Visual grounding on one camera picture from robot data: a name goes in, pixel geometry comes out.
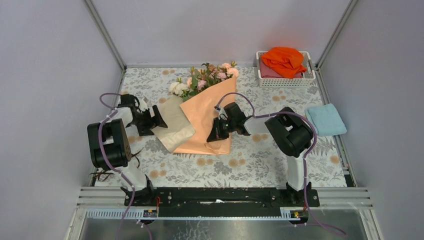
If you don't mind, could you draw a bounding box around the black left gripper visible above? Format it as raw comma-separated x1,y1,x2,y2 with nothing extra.
128,105,168,137

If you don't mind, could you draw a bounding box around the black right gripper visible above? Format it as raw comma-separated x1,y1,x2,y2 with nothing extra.
208,117,236,143

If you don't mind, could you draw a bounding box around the brown kraft wrapping paper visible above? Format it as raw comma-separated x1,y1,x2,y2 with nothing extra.
150,76,239,157

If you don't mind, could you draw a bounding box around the pink fake flower stem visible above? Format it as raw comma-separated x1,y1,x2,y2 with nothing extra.
219,61,239,79

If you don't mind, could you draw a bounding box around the pink fake flower bunch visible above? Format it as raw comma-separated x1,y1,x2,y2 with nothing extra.
190,62,228,95

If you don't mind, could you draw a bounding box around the light blue towel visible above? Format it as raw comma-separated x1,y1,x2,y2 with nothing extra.
305,103,347,137

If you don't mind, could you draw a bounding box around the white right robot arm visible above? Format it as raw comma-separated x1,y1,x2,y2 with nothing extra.
206,102,315,206

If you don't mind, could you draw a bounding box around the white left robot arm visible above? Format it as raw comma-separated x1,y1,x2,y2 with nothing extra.
87,93,168,206

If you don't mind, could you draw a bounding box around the pink folded cloth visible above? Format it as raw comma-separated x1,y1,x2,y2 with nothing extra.
259,59,307,79

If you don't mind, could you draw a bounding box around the dark brown ribbon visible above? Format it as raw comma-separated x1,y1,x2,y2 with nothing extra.
88,147,144,183

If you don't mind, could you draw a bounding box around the orange folded cloth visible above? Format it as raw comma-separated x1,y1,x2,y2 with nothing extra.
260,47,304,67

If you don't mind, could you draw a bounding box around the white perforated plastic basket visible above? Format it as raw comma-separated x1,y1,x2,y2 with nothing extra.
255,51,316,88

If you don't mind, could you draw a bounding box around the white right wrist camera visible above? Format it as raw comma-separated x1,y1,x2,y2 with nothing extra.
214,106,228,121

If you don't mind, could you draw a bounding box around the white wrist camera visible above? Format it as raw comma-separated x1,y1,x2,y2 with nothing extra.
214,106,228,121
138,97,149,113

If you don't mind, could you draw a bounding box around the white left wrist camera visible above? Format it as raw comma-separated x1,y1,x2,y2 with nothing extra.
138,97,149,113

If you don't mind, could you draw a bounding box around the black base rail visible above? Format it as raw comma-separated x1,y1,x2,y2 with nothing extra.
121,182,320,218

